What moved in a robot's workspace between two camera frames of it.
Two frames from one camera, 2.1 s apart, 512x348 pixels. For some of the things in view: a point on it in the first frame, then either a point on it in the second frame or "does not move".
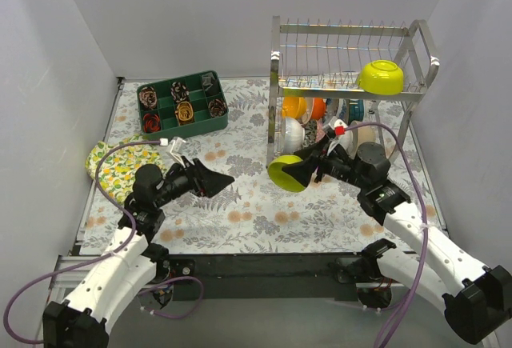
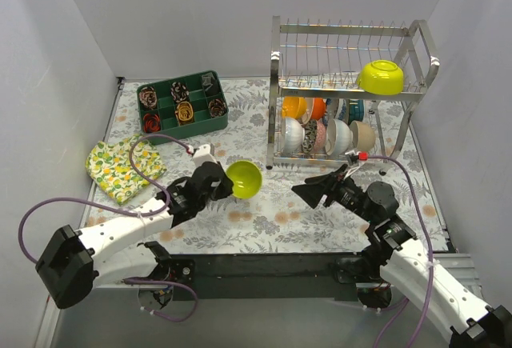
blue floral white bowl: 338,108 does not move
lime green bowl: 281,178 → 246,178
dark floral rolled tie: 179,92 does not move
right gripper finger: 302,171 → 311,194
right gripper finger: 314,150 → 327,178
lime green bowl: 382,78 does not move
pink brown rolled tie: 148,97 does not move
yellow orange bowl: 294,107 does not move
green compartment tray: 180,106 does not move
